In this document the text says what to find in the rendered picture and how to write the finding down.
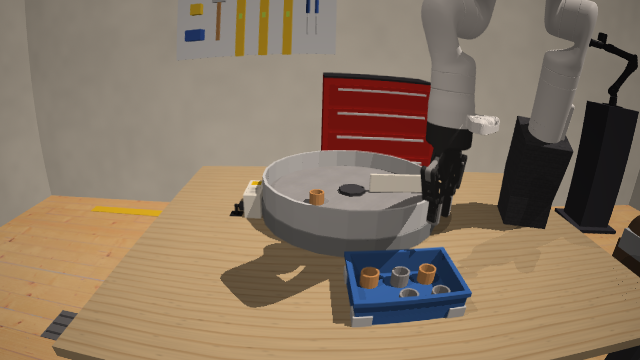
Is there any blue square tray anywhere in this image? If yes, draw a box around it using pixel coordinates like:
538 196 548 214
343 247 472 327

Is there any bronze bushing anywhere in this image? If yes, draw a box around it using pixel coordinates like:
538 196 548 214
417 264 436 285
309 189 324 205
360 267 380 289

